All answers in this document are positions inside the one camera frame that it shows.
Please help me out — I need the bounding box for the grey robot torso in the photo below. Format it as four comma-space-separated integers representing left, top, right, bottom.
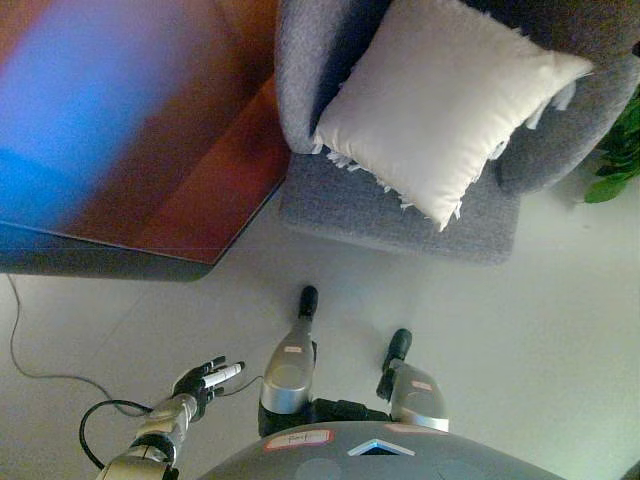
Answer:
199, 397, 566, 480

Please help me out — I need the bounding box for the green leafy potted plant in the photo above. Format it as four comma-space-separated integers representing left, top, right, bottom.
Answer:
583, 93, 640, 204

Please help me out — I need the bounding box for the thick black wrist cable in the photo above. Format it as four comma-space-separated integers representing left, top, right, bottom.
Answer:
79, 399, 154, 472

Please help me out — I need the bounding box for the grey fabric armchair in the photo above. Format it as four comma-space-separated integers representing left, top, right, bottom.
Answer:
274, 0, 640, 267

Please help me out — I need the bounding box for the silver robot leg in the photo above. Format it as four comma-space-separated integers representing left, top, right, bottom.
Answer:
376, 327, 451, 434
256, 285, 321, 437

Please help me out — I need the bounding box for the thin dark floor cable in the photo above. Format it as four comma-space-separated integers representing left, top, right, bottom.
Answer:
6, 273, 265, 402

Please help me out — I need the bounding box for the white fringed pillow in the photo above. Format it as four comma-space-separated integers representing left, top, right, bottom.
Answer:
311, 0, 597, 233

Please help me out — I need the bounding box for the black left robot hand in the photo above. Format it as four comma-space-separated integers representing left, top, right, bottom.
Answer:
171, 355, 247, 421

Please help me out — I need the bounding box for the dark reddish wooden table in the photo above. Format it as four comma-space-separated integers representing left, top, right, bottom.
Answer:
0, 0, 292, 284

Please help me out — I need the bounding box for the silver left robot leg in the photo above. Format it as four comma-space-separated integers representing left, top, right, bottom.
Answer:
256, 285, 321, 437

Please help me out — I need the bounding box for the silver right robot leg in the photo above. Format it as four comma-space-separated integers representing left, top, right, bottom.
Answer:
376, 327, 451, 434

